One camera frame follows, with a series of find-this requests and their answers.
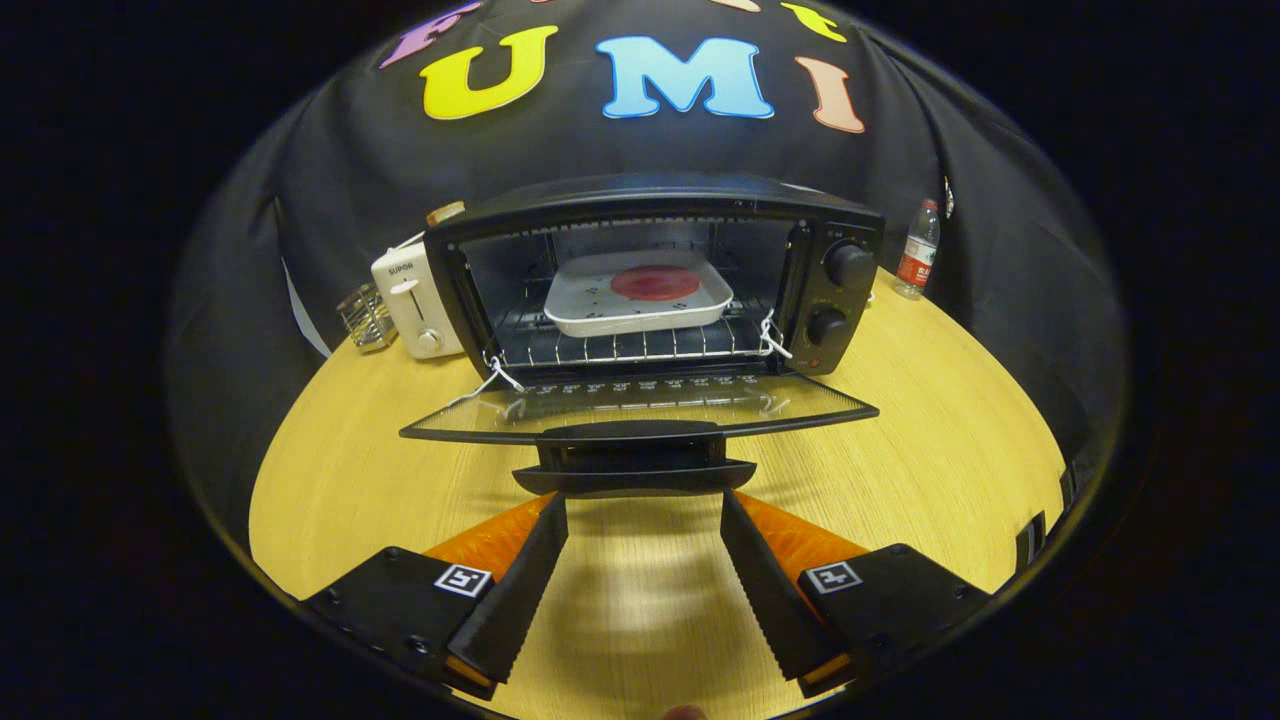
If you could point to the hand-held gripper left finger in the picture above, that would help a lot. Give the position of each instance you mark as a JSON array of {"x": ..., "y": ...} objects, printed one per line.
[{"x": 520, "y": 600}]

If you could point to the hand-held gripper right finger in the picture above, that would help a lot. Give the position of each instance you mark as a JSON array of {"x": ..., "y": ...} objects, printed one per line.
[{"x": 765, "y": 600}]

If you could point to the white square plate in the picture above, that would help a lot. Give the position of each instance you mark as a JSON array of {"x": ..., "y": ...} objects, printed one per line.
[{"x": 600, "y": 300}]

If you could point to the pink ham slice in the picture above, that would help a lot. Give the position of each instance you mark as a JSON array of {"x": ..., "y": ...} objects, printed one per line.
[{"x": 655, "y": 283}]

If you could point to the black toaster oven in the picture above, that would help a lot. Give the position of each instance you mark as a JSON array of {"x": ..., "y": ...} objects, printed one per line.
[{"x": 650, "y": 195}]

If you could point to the white pop-up toaster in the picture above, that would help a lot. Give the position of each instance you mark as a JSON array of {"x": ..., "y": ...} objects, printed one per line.
[{"x": 410, "y": 300}]

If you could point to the black flat block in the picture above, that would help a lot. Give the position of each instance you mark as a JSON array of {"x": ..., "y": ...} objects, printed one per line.
[
  {"x": 1068, "y": 485},
  {"x": 1030, "y": 542}
]

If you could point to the clear plastic water bottle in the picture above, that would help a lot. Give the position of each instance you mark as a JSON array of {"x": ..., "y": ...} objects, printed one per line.
[{"x": 917, "y": 260}]

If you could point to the brown bread slice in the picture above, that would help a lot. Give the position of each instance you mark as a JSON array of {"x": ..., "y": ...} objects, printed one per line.
[{"x": 445, "y": 212}]

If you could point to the black backdrop cloth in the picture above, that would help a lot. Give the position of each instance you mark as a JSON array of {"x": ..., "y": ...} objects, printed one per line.
[{"x": 330, "y": 180}]

